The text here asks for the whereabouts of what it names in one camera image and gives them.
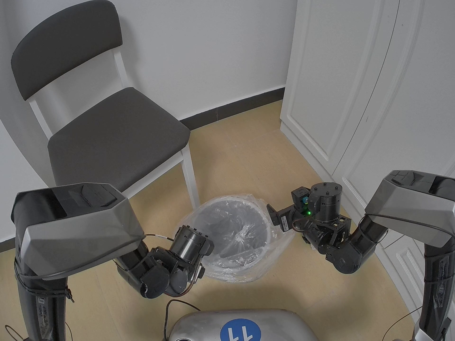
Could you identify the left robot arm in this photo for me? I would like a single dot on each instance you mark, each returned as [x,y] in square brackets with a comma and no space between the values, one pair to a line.
[74,226]

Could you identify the white wardrobe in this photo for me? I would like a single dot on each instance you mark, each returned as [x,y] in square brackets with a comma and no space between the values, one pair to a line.
[366,101]

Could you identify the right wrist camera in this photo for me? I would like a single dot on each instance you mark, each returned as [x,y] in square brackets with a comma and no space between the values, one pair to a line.
[300,199]

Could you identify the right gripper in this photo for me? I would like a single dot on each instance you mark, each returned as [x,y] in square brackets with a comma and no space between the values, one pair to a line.
[289,218]

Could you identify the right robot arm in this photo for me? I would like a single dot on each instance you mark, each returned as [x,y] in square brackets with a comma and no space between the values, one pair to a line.
[408,201]

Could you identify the white trash bin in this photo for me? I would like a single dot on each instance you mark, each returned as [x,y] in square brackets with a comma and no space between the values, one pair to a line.
[231,266]

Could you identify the dark grey white-framed chair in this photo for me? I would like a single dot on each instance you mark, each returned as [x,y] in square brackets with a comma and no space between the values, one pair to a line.
[117,144]

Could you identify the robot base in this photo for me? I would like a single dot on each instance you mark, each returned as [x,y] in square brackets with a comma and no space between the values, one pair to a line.
[245,327]

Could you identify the crumpled black plastic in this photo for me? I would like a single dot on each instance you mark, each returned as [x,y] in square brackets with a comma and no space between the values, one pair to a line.
[305,239]

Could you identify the clear plastic bag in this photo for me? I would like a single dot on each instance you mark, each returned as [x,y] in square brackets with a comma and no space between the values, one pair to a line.
[280,236]

